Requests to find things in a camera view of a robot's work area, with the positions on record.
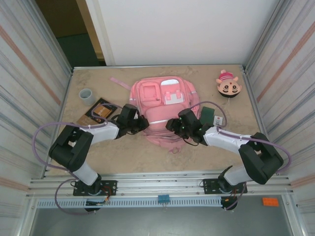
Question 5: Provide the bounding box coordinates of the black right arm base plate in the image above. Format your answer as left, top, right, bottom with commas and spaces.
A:
202, 178, 248, 195

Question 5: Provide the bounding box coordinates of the grey cup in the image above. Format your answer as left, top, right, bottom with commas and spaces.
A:
78, 88, 96, 106

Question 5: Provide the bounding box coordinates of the aluminium frame rail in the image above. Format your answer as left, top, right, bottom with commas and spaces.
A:
29, 172, 295, 197

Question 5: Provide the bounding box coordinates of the green pencil case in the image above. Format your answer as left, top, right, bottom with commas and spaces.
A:
199, 106, 215, 126

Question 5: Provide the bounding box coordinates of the pink cartoon plush toy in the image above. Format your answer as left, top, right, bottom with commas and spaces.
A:
216, 69, 244, 105

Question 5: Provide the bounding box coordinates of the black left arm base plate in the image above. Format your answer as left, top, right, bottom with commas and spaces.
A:
73, 180, 118, 197

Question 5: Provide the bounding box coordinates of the pink backpack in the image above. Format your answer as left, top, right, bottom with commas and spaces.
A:
109, 76, 199, 154

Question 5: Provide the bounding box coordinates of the brown wooden door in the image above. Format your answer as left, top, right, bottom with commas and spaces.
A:
35, 0, 105, 61

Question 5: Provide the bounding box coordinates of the white slotted cable tray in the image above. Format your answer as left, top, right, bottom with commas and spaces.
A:
36, 198, 223, 208

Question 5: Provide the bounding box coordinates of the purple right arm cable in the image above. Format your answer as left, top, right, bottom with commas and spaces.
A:
189, 101, 292, 211

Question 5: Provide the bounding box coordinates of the brown snack packet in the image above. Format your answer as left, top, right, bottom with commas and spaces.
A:
76, 97, 119, 126

